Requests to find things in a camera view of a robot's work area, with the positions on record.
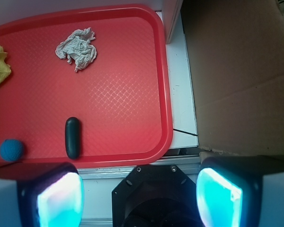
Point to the black oblong capsule object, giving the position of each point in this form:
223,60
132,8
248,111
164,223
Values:
72,138

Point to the brown cardboard box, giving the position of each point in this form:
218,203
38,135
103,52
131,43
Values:
236,56

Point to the red plastic tray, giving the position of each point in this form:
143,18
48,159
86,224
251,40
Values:
121,99

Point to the crumpled white paper towel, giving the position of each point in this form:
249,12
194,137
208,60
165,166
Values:
78,48

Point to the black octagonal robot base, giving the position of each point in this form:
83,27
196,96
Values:
155,196

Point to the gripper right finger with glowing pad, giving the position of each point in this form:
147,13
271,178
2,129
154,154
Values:
241,191

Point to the blue textured ball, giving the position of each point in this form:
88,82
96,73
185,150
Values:
11,150

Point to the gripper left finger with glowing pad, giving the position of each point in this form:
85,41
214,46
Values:
40,195

